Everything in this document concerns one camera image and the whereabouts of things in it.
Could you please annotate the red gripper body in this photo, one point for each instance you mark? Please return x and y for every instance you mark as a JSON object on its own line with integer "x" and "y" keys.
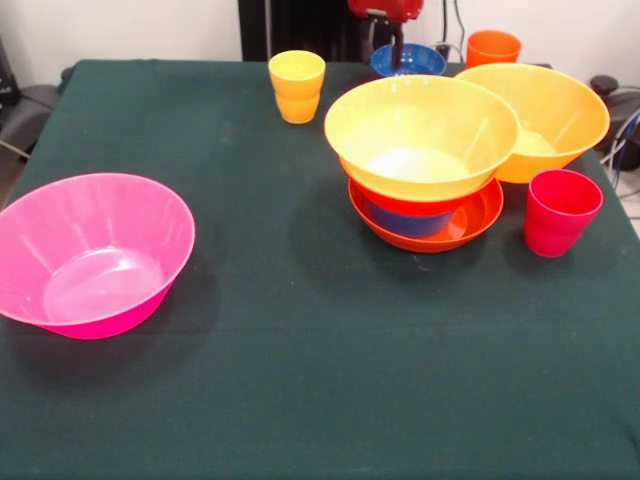
{"x": 387, "y": 9}

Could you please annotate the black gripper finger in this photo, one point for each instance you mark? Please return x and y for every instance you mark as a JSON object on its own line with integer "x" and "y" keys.
{"x": 371, "y": 35}
{"x": 398, "y": 47}

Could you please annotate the dark blue plastic bowl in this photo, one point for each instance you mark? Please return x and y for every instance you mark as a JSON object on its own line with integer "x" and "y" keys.
{"x": 420, "y": 60}

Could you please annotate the large orange plastic bowl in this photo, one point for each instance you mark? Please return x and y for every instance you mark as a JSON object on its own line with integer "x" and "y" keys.
{"x": 575, "y": 115}
{"x": 400, "y": 130}

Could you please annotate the red plastic bowl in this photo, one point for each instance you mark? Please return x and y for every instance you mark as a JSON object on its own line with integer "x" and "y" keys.
{"x": 400, "y": 202}
{"x": 480, "y": 220}

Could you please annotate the light blue translucent bowl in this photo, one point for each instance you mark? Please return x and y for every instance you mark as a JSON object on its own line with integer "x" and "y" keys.
{"x": 410, "y": 225}

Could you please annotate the orange plastic cup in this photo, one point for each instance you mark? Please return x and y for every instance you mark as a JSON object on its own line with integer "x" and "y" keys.
{"x": 492, "y": 50}

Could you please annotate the yellow plastic cup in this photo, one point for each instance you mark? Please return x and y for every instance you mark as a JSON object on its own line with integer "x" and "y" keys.
{"x": 297, "y": 95}

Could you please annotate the black chair base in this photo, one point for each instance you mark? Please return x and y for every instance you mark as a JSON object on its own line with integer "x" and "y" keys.
{"x": 30, "y": 110}
{"x": 605, "y": 84}

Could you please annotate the crimson plastic cup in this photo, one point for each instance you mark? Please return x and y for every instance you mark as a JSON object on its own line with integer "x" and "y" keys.
{"x": 555, "y": 225}

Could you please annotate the large pink plastic bowl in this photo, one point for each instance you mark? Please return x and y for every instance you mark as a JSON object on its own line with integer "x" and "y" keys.
{"x": 100, "y": 225}

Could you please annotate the dark green tablecloth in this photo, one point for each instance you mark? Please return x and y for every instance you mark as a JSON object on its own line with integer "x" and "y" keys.
{"x": 320, "y": 375}

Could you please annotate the black wall plug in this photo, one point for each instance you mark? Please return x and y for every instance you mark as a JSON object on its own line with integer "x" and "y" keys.
{"x": 442, "y": 51}

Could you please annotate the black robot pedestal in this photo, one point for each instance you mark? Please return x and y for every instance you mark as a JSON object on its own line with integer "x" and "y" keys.
{"x": 310, "y": 30}

